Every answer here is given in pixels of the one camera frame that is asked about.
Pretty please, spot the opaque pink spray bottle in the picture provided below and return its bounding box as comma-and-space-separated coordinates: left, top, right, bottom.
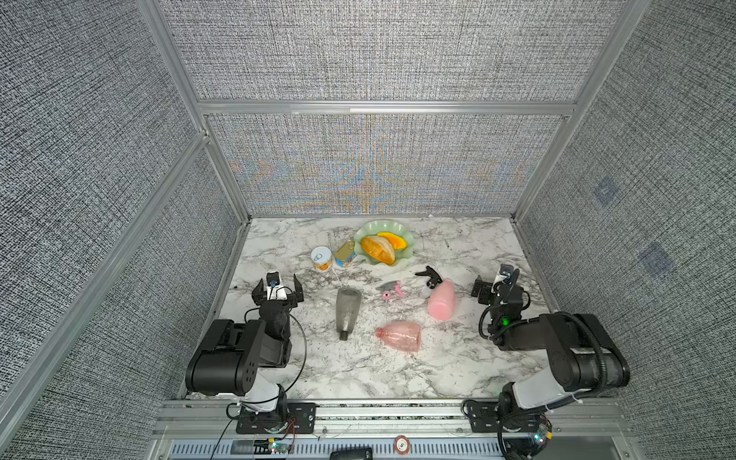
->
427, 280, 457, 321

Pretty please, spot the black spray nozzle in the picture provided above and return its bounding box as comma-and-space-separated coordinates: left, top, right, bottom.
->
415, 266, 444, 291

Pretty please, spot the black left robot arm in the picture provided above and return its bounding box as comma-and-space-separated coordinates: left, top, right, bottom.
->
185, 271, 304, 421

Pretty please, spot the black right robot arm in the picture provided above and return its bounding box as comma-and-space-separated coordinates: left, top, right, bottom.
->
471, 269, 631, 415

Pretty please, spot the clear grey spray bottle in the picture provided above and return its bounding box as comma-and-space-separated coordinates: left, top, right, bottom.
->
335, 287, 362, 341

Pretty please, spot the grey pink spray nozzle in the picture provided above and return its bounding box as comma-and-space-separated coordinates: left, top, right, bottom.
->
377, 280, 406, 302

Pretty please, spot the translucent pink spray bottle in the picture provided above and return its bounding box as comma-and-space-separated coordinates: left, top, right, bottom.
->
375, 321, 422, 353

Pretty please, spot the small round white can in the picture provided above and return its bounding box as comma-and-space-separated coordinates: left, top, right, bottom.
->
310, 246, 334, 271

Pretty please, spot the orange bread roll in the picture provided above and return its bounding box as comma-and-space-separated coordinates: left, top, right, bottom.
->
360, 236, 396, 266

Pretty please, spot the green scalloped plate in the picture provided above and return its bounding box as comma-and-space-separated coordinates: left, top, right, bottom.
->
354, 220, 416, 266

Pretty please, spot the yellow mango slice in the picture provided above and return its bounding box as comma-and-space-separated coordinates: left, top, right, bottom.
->
377, 232, 408, 251

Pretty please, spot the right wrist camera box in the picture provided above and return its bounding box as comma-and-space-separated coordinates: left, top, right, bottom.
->
496, 264, 516, 283

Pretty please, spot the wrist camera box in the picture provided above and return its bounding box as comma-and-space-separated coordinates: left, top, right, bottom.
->
266, 271, 282, 289
496, 264, 516, 283

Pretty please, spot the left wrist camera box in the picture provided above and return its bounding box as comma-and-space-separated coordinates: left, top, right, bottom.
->
266, 271, 282, 289

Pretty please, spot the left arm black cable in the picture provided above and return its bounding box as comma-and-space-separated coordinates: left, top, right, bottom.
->
209, 307, 309, 460

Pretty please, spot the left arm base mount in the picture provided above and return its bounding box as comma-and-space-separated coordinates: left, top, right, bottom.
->
236, 402, 318, 437

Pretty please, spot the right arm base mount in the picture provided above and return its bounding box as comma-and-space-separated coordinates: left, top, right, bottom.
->
461, 399, 552, 443

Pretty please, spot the aluminium front rail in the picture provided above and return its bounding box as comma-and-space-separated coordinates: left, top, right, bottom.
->
144, 399, 645, 459

